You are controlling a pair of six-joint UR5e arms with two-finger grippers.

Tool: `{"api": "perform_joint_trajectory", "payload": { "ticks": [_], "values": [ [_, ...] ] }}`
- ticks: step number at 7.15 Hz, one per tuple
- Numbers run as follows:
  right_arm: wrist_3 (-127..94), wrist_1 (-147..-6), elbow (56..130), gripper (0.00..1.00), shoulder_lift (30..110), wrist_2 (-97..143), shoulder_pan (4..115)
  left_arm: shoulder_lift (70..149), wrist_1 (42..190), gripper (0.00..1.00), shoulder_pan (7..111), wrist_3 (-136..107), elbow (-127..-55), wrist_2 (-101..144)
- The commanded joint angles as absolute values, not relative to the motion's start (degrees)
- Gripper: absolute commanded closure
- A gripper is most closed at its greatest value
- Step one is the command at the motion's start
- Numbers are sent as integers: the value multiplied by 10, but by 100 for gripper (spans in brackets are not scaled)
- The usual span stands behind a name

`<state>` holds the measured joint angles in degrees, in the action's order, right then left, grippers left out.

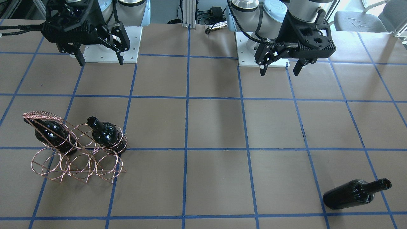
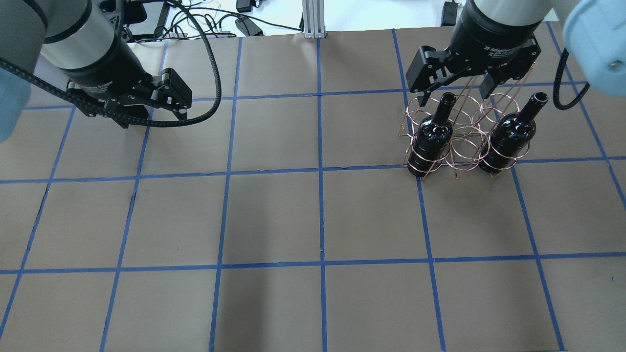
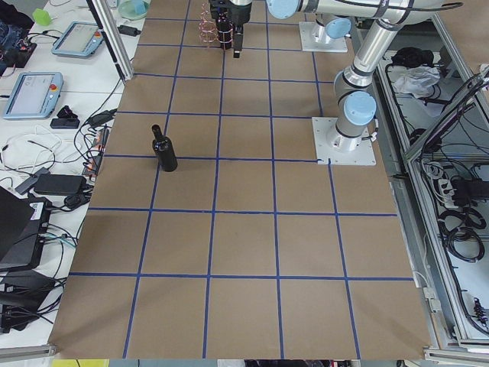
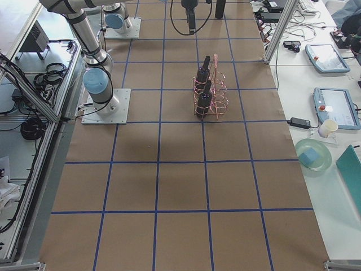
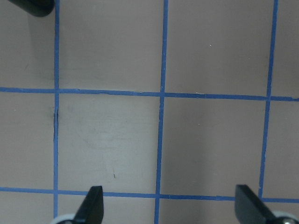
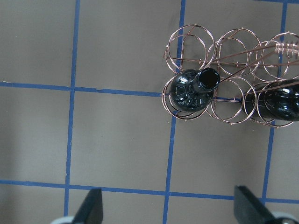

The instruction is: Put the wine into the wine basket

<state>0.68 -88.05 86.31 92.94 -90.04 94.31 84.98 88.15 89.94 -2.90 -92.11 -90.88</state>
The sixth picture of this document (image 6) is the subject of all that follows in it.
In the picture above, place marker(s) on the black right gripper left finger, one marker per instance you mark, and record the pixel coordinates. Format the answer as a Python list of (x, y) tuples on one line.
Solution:
[(91, 209)]

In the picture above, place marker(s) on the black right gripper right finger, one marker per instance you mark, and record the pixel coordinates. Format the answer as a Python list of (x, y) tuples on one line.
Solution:
[(248, 209)]

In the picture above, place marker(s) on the dark wine bottle in basket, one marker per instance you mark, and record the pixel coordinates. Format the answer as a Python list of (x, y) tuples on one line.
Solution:
[(192, 90)]

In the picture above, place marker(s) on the copper wire wine basket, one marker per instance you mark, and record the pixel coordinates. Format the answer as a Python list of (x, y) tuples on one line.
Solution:
[(243, 62)]

